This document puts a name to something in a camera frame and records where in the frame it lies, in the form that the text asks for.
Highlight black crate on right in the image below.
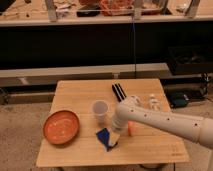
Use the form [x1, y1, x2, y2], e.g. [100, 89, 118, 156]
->
[167, 45, 213, 75]

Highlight cluttered background shelf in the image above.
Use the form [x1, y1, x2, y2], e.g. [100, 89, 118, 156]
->
[0, 0, 213, 27]

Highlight orange carrot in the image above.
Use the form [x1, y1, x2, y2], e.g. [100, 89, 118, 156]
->
[128, 121, 134, 136]

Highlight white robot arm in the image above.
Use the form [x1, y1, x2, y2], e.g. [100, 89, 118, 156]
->
[111, 96, 213, 149]

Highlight black hanging cable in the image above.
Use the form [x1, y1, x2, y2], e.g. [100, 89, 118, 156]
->
[131, 0, 138, 80]

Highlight wooden table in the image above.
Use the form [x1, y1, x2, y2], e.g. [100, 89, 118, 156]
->
[35, 78, 190, 168]

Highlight black device on floor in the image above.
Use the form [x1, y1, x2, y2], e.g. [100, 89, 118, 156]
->
[167, 92, 189, 108]

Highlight clear plastic cup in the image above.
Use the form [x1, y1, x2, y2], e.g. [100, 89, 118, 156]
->
[91, 100, 108, 127]

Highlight orange ceramic bowl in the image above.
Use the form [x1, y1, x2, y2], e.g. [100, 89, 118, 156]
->
[43, 110, 80, 145]

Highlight small white bottle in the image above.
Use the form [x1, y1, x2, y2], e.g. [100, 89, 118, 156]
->
[149, 94, 160, 111]

